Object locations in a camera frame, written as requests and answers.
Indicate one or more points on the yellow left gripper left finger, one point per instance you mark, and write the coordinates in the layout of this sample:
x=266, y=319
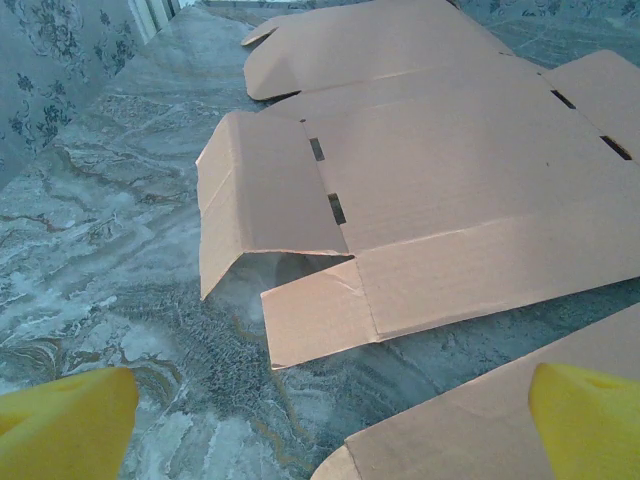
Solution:
x=60, y=430

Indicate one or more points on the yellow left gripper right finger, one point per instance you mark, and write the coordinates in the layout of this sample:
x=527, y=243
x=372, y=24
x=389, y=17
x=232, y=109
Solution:
x=595, y=435

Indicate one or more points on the aluminium corner post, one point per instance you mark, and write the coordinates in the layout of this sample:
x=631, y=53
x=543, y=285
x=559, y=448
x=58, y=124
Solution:
x=150, y=17

